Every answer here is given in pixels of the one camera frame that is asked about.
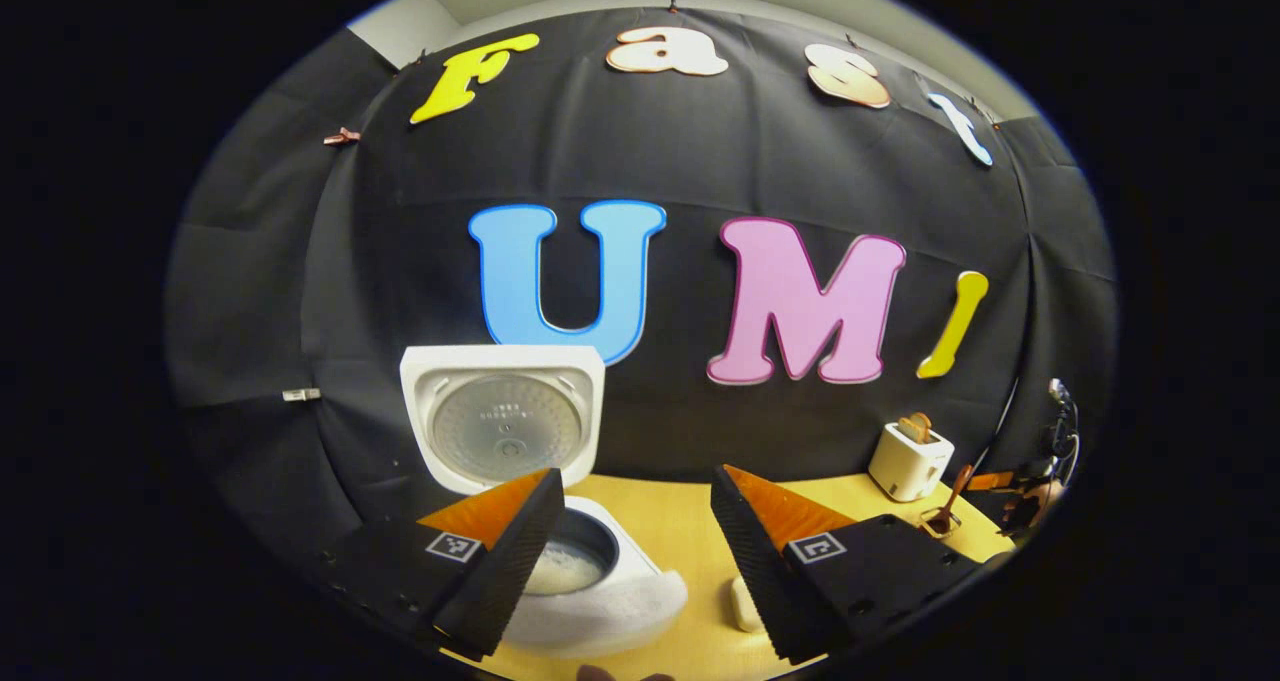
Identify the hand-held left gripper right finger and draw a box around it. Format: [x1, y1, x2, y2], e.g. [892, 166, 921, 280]
[710, 464, 986, 665]

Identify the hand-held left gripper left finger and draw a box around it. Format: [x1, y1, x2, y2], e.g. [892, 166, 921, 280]
[320, 468, 566, 662]

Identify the brown wooden spoon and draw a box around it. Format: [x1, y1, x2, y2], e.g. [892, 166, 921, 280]
[935, 464, 975, 534]

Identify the small white rice portion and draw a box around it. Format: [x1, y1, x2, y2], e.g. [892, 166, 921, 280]
[525, 541, 610, 595]

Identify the white rice cooker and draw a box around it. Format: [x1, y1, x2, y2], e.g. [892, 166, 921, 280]
[400, 344, 689, 659]

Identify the clear plastic container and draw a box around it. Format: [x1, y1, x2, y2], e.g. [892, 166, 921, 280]
[728, 576, 767, 634]

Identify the white toaster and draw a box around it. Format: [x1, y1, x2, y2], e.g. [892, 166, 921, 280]
[868, 421, 956, 503]

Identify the black backdrop cloth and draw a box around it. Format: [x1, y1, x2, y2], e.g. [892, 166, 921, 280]
[165, 6, 1118, 562]

